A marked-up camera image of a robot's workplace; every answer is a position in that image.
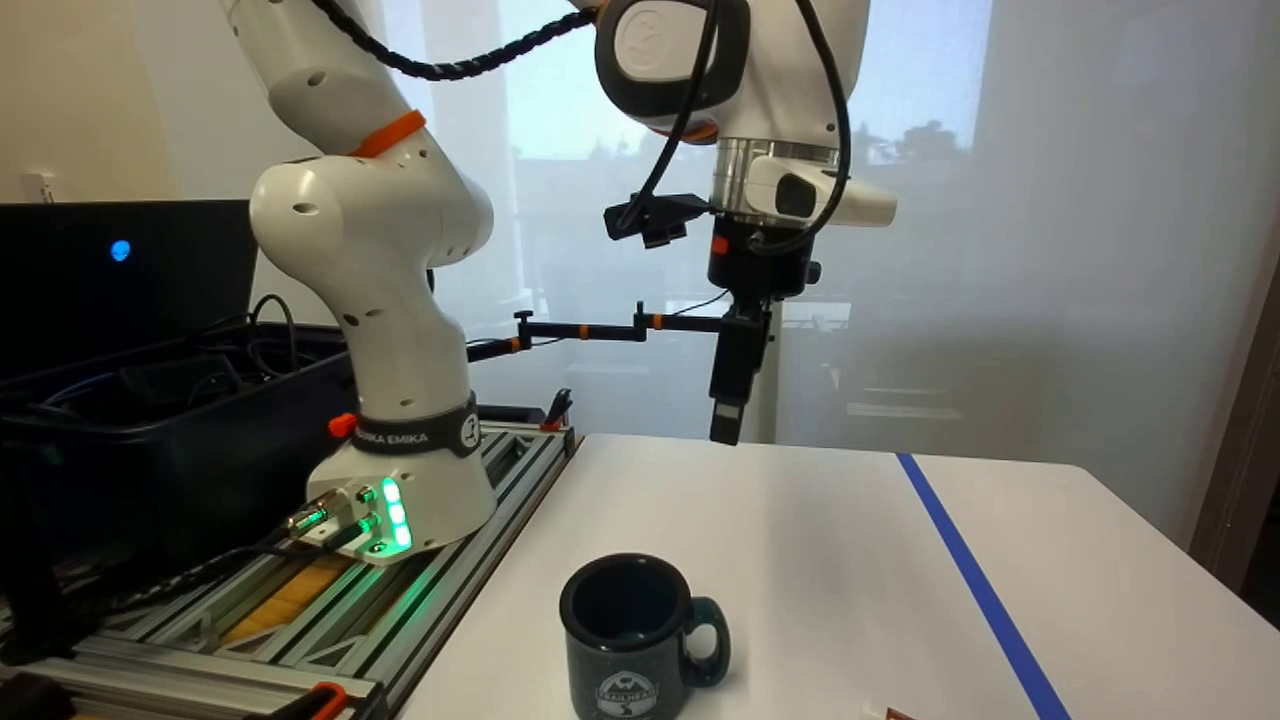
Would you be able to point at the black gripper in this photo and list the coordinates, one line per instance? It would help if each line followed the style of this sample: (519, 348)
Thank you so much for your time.
(760, 261)

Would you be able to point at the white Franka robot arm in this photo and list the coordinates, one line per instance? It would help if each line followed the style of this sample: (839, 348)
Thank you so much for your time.
(384, 333)

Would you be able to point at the dark teal ceramic mug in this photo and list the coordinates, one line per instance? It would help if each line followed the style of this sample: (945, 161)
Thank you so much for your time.
(624, 660)

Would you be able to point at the blue tape line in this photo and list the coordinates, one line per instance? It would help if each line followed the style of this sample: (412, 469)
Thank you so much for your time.
(981, 583)

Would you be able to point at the yellow wooden strip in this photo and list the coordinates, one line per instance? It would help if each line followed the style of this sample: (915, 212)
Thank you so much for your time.
(286, 601)

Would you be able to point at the black orange clamp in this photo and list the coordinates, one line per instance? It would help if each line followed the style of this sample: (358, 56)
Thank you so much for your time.
(326, 702)

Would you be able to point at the black plastic storage bin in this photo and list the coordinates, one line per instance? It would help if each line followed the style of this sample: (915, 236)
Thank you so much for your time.
(200, 445)

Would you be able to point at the black monitor with blue light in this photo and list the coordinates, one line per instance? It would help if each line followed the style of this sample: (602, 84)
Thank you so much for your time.
(162, 287)

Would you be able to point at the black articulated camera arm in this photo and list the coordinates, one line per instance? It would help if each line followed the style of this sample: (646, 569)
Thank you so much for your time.
(602, 331)

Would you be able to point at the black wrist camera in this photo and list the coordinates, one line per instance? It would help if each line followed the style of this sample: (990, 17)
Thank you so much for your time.
(655, 221)

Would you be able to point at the small black orange bracket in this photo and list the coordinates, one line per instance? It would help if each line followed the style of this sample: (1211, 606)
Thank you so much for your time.
(558, 409)

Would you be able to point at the aluminium rail base frame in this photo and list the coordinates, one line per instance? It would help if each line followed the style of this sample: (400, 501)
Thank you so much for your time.
(400, 606)

